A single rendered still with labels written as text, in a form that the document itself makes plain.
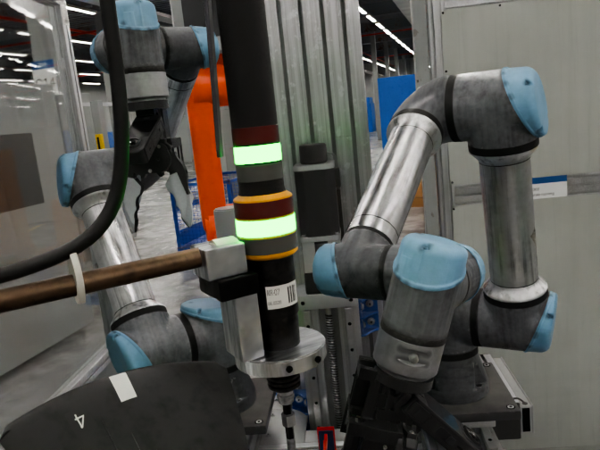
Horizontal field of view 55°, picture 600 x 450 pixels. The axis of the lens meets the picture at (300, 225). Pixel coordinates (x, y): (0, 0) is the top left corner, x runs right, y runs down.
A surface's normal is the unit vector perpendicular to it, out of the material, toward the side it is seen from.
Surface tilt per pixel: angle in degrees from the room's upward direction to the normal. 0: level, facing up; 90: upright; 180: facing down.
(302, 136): 90
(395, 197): 53
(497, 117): 102
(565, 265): 90
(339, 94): 90
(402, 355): 90
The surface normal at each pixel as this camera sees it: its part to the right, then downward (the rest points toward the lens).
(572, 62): -0.07, 0.20
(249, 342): 0.51, 0.11
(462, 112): -0.47, 0.33
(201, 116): 0.22, 0.26
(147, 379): 0.29, -0.81
